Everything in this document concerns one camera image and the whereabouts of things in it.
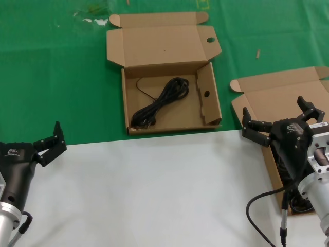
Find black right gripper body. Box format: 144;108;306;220
269;117;316;181

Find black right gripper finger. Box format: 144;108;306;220
241;107;273;148
297;95;326;124

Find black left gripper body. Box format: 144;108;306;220
0;140;40;209

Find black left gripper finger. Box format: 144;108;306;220
32;120;68;168

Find black cable bundle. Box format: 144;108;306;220
131;76;190;129

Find open cardboard box with hole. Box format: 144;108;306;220
106;11;223;135

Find green table mat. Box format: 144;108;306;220
0;0;329;146

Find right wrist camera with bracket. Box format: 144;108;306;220
307;121;329;174

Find open cardboard box holding cables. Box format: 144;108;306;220
230;66;329;216

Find left arm cable with connector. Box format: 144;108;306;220
7;210;33;247

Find pile of black cables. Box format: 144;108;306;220
276;148;317;213

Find right gripper cable silver connector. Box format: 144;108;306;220
279;189;293;247

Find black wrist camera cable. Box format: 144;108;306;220
246;154;312;247

